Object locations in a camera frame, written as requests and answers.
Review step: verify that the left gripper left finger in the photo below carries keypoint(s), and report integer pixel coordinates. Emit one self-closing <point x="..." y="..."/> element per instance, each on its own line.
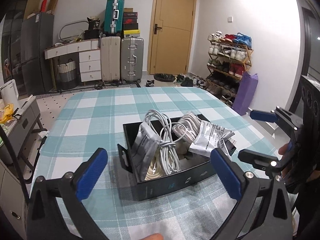
<point x="45" y="220"/>

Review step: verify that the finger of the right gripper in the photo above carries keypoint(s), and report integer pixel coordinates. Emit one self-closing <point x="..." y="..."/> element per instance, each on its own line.
<point x="259" y="161"/>
<point x="263" y="116"/>

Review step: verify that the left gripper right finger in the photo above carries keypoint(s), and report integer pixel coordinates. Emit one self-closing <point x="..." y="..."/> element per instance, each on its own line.
<point x="262" y="209"/>

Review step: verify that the person right hand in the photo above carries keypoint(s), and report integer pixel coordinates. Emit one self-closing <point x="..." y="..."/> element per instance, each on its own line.
<point x="283" y="149"/>

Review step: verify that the person left hand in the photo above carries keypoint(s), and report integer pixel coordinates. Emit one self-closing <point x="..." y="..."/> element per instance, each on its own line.
<point x="155" y="236"/>

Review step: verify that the purple bag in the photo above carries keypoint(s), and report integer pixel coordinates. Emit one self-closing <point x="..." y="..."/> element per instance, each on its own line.
<point x="245" y="93"/>

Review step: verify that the wooden shoe rack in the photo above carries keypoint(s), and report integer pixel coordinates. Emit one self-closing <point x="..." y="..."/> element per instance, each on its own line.
<point x="229" y="59"/>

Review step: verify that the teal plaid tablecloth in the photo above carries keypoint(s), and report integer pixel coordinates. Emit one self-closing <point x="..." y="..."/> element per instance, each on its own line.
<point x="95" y="119"/>

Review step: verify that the grey side cabinet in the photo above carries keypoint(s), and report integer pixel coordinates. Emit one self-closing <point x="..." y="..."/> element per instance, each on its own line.
<point x="26" y="121"/>

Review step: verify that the black cardboard box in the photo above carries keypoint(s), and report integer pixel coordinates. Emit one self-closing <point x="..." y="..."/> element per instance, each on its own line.
<point x="173" y="166"/>

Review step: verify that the laundry basket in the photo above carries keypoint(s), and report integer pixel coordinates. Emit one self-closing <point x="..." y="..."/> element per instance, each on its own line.
<point x="68" y="75"/>

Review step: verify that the wooden door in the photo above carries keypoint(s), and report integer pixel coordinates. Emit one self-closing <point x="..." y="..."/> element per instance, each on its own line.
<point x="171" y="36"/>

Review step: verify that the white drawer desk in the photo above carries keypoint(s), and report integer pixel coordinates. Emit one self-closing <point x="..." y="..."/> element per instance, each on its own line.
<point x="85" y="54"/>

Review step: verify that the beige suitcase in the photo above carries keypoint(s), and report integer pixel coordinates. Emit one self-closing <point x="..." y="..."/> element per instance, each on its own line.
<point x="110" y="58"/>

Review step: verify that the silver suitcase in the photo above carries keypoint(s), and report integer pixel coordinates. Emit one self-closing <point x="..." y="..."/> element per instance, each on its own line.
<point x="131" y="59"/>

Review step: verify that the stacked shoe boxes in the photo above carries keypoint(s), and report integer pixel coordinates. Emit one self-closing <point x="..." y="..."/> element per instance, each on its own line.
<point x="130" y="23"/>

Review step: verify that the grey refrigerator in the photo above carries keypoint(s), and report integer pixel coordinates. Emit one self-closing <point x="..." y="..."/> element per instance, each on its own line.
<point x="36" y="37"/>

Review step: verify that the teal suitcase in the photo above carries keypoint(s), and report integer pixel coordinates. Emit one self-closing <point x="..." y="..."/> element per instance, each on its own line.
<point x="113" y="23"/>

